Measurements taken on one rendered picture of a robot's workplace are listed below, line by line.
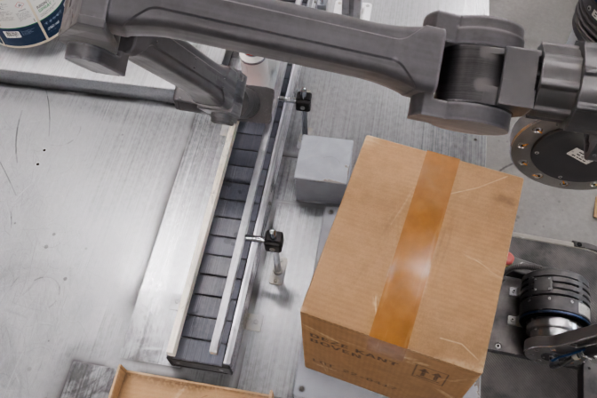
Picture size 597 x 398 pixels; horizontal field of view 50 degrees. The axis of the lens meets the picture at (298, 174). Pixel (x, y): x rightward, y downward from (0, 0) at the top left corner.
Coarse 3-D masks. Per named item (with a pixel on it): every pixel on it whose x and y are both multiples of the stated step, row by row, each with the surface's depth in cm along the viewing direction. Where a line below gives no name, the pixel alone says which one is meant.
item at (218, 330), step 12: (300, 0) 136; (276, 84) 123; (276, 96) 122; (264, 132) 118; (264, 144) 116; (264, 156) 115; (252, 180) 112; (252, 192) 111; (252, 204) 110; (240, 228) 107; (240, 240) 106; (240, 252) 105; (228, 276) 103; (228, 288) 102; (228, 300) 101; (216, 324) 99; (216, 336) 98; (216, 348) 97
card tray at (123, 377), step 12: (120, 372) 105; (132, 372) 108; (120, 384) 106; (132, 384) 107; (144, 384) 107; (156, 384) 107; (168, 384) 107; (180, 384) 106; (192, 384) 106; (204, 384) 106; (108, 396) 102; (120, 396) 106; (132, 396) 106; (144, 396) 106; (156, 396) 106; (168, 396) 105; (180, 396) 105; (192, 396) 105; (204, 396) 105; (216, 396) 105; (228, 396) 105; (240, 396) 105; (252, 396) 105; (264, 396) 105
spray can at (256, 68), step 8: (240, 56) 117; (248, 56) 116; (256, 56) 116; (248, 64) 116; (256, 64) 116; (264, 64) 118; (248, 72) 119; (256, 72) 118; (264, 72) 119; (248, 80) 121; (256, 80) 120; (264, 80) 121
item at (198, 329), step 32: (288, 0) 147; (288, 64) 137; (256, 128) 128; (224, 192) 121; (224, 224) 117; (224, 256) 114; (224, 288) 110; (192, 320) 108; (192, 352) 105; (224, 352) 104
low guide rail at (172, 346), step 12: (228, 132) 124; (228, 144) 122; (228, 156) 122; (216, 180) 118; (216, 192) 117; (216, 204) 117; (204, 216) 114; (204, 228) 113; (204, 240) 112; (192, 264) 109; (192, 276) 108; (192, 288) 108; (180, 300) 106; (180, 312) 105; (180, 324) 104; (168, 348) 102
